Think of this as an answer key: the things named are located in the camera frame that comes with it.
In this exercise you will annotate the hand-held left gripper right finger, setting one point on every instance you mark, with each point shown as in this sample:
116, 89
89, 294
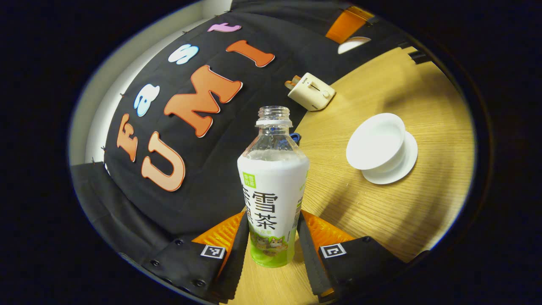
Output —
364, 258

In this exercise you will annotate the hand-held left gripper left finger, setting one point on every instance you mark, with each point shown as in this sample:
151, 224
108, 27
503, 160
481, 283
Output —
186, 262

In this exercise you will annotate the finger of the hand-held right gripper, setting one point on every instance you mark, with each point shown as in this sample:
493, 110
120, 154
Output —
345, 25

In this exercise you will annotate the clear water bottle white label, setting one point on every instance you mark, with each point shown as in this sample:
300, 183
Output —
273, 199

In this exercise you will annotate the white teacup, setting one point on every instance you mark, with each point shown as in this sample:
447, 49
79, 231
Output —
374, 142

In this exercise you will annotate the black backdrop cloth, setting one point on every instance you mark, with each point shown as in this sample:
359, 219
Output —
178, 203

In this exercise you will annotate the brown toast slice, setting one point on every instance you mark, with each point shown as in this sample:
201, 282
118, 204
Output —
296, 79
290, 84

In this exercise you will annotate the cream toaster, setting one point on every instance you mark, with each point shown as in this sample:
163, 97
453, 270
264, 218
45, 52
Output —
313, 93

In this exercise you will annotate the white saucer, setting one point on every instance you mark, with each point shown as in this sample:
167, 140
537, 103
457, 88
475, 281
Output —
402, 167

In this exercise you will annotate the blue cloth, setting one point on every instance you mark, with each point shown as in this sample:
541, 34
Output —
295, 137

